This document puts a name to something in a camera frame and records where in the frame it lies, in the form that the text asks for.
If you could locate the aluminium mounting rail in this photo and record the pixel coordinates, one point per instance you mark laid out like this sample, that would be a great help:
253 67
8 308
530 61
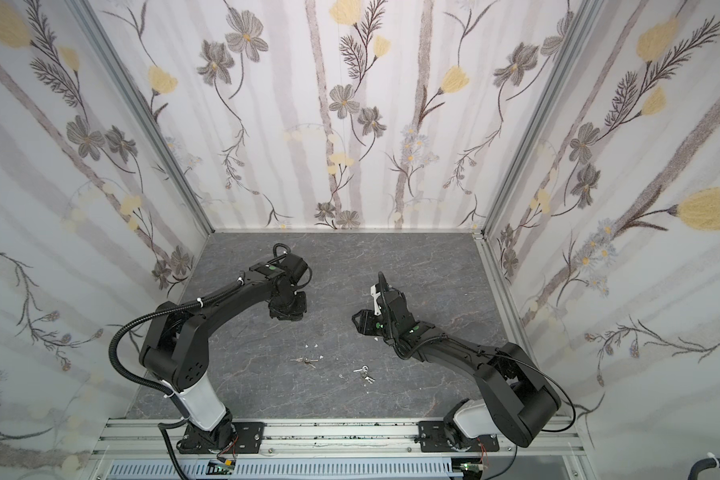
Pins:
279 439

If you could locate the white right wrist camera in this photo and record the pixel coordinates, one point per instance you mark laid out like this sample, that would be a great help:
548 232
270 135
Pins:
376 295

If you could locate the silver keys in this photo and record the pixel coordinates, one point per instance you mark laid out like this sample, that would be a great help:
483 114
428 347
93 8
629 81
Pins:
306 361

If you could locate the white slotted cable duct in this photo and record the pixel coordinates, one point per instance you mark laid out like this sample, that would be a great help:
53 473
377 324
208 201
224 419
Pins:
326 468

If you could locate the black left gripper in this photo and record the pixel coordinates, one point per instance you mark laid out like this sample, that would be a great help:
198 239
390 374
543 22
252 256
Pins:
286 307

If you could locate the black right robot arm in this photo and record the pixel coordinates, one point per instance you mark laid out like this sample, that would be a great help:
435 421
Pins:
518 397

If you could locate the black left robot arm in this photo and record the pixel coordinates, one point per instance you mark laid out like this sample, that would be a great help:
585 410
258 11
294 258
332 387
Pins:
175 350

